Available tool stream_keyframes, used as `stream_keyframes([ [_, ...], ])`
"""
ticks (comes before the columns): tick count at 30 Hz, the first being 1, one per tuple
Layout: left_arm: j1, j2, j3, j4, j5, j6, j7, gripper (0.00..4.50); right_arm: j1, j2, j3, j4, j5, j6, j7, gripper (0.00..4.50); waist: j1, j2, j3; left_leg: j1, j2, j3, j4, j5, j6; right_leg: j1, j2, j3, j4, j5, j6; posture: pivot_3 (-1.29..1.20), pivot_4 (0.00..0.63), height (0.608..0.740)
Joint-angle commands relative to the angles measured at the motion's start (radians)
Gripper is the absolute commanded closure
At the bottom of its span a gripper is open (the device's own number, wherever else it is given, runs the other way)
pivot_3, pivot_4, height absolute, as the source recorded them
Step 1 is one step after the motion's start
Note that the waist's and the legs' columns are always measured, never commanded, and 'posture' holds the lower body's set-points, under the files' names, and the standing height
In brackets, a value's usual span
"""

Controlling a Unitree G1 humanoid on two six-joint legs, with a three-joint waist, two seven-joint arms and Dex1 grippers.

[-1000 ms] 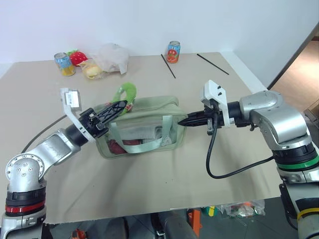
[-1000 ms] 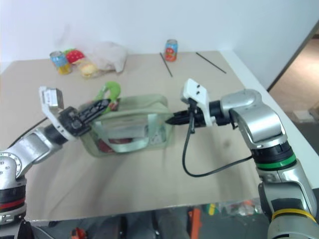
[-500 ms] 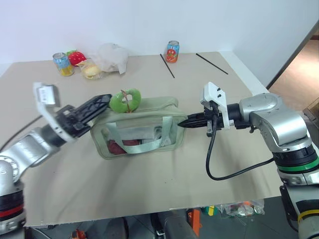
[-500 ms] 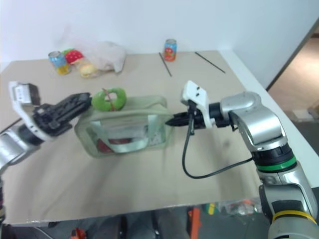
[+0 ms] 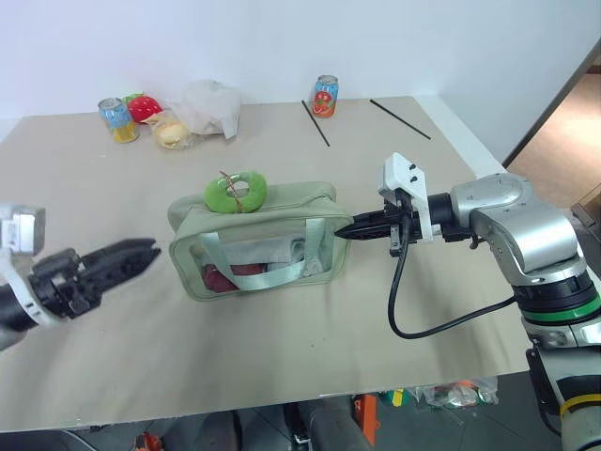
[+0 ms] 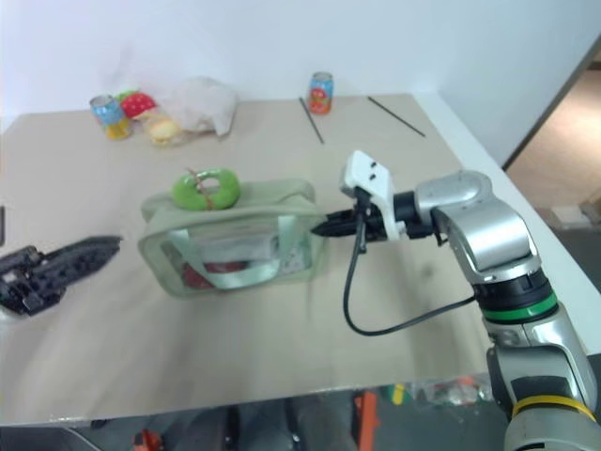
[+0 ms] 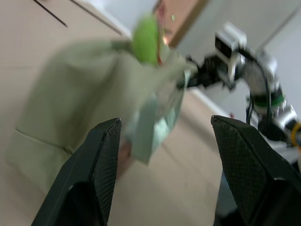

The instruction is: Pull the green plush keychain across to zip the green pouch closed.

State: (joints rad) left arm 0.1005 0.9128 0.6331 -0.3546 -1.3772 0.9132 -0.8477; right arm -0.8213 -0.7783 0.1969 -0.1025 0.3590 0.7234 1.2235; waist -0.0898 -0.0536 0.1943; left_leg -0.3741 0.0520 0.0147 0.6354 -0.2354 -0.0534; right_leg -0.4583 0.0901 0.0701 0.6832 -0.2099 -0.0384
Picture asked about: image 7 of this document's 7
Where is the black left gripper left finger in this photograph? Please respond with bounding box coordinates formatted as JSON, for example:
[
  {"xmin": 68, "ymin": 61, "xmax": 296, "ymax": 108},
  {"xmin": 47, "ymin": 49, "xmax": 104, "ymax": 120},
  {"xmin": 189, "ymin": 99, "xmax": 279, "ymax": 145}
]
[{"xmin": 31, "ymin": 118, "xmax": 122, "ymax": 226}]

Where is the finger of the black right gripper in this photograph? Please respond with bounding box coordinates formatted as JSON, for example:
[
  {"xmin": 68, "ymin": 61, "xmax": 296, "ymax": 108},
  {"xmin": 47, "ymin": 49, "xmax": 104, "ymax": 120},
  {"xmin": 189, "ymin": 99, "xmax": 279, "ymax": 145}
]
[
  {"xmin": 181, "ymin": 73, "xmax": 203, "ymax": 90},
  {"xmin": 185, "ymin": 55, "xmax": 206, "ymax": 71}
]

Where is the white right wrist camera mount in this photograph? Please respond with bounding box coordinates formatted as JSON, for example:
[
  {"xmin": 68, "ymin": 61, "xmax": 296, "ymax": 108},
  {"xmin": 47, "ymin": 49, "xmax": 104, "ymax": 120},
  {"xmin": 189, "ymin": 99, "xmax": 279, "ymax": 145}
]
[{"xmin": 214, "ymin": 22, "xmax": 248, "ymax": 89}]

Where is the green fabric zip pouch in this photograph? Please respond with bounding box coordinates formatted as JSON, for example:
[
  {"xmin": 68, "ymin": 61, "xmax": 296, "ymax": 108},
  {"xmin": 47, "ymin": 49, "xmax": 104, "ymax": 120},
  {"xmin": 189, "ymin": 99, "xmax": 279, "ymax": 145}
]
[{"xmin": 6, "ymin": 39, "xmax": 198, "ymax": 192}]

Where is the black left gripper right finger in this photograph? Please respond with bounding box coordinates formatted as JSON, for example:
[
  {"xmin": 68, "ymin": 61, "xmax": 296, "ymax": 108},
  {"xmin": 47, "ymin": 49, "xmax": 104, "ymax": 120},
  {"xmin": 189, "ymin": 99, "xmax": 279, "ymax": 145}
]
[{"xmin": 211, "ymin": 115, "xmax": 301, "ymax": 226}]

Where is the brown wooden board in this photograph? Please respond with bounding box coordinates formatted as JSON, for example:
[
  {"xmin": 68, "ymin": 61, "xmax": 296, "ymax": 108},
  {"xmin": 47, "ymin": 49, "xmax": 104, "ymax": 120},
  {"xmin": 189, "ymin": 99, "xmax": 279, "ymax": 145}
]
[{"xmin": 152, "ymin": 0, "xmax": 210, "ymax": 48}]

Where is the green plush keychain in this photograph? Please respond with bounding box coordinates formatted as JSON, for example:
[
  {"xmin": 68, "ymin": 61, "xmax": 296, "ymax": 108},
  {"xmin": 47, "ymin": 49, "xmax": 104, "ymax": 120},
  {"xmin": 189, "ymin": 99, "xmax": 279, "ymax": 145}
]
[{"xmin": 131, "ymin": 13, "xmax": 166, "ymax": 68}]

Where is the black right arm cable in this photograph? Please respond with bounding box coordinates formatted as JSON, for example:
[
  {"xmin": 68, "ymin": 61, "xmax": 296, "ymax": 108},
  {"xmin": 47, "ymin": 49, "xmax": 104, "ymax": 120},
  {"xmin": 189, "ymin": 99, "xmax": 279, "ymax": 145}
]
[{"xmin": 240, "ymin": 46, "xmax": 273, "ymax": 123}]

